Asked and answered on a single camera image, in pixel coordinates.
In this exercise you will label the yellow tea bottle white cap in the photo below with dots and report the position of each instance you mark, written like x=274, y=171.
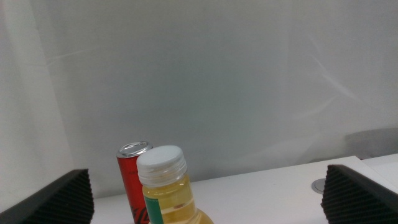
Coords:
x=168, y=199

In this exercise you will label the red soda can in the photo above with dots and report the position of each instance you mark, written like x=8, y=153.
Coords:
x=129, y=180

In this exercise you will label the round silver table grommet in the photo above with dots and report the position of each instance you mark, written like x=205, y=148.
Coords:
x=317, y=186

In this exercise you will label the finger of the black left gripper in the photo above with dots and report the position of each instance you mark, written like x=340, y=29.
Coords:
x=357, y=202
x=56, y=205

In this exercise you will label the white fabric curtain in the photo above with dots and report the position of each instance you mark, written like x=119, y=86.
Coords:
x=217, y=77

